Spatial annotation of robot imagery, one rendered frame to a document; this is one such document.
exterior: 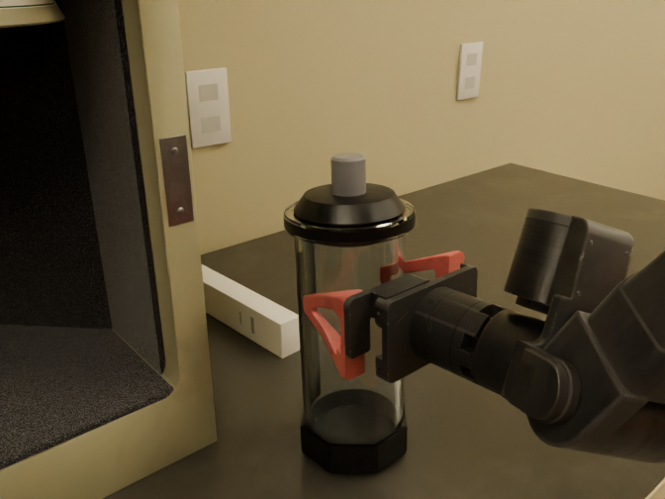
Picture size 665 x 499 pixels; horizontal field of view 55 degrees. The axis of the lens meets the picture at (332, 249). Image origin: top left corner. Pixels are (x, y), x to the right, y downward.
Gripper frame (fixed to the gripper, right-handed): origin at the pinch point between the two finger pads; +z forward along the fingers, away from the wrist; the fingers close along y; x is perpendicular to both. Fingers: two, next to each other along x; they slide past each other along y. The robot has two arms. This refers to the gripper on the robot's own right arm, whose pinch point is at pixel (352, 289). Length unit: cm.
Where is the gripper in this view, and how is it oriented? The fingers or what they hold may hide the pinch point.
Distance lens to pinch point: 54.7
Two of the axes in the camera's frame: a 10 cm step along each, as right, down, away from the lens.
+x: 0.4, 9.4, 3.4
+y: -7.5, 2.5, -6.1
